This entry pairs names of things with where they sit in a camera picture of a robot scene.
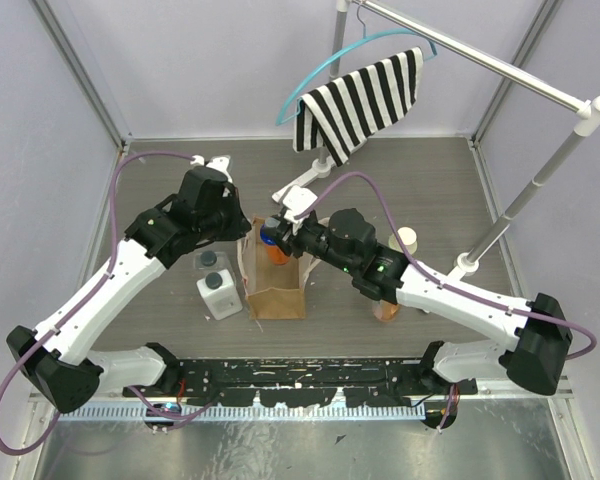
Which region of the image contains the brown canvas tote bag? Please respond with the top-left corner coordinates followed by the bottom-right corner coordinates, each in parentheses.
top-left (237, 217), bottom-right (321, 320)

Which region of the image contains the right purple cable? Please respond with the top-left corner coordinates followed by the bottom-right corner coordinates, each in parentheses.
top-left (304, 171), bottom-right (599, 431)

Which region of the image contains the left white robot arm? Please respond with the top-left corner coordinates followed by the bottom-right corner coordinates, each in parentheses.
top-left (6, 166), bottom-right (251, 413)

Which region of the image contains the white square bottle grey cap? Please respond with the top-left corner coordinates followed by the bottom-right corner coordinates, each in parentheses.
top-left (196, 269), bottom-right (243, 320)

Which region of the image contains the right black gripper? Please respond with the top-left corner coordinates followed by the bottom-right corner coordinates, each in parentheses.
top-left (263, 212), bottom-right (358, 275)

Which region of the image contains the clear square bottle grey cap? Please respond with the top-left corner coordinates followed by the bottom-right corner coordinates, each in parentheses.
top-left (193, 250), bottom-right (232, 280)

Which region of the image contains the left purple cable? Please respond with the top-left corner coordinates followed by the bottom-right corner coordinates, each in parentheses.
top-left (0, 150), bottom-right (206, 456)

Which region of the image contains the pink clear soap bottle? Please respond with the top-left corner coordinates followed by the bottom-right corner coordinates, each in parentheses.
top-left (372, 300), bottom-right (400, 323)

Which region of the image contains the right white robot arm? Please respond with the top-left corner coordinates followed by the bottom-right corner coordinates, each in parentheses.
top-left (261, 209), bottom-right (573, 396)

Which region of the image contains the white silver clothes rack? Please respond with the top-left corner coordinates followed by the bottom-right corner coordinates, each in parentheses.
top-left (276, 1), bottom-right (600, 280)

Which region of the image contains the slotted cable duct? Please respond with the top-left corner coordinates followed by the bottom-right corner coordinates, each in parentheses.
top-left (60, 401), bottom-right (426, 422)

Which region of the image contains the teal clothes hanger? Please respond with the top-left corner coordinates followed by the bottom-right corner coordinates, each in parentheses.
top-left (274, 4), bottom-right (439, 126)

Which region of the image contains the black white striped cloth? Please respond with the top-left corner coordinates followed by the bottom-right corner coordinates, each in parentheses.
top-left (293, 47), bottom-right (425, 166)

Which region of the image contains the purple cable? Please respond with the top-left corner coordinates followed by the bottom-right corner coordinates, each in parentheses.
top-left (304, 171), bottom-right (599, 431)
top-left (0, 150), bottom-right (206, 456)

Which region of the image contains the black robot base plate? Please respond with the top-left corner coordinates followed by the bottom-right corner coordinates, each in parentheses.
top-left (140, 358), bottom-right (449, 408)

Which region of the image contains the orange bottle blue cap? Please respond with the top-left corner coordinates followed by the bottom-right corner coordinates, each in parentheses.
top-left (259, 217), bottom-right (290, 266)

